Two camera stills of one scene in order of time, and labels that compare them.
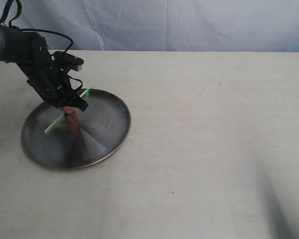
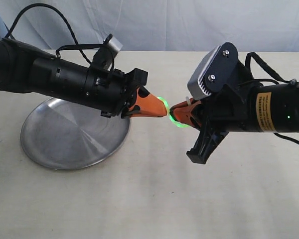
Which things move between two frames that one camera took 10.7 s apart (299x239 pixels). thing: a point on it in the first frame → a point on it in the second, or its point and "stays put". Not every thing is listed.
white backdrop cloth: [253, 26] stays put
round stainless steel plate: [53, 138] stays put
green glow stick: [54, 123] → [172, 120]
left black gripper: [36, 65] → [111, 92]
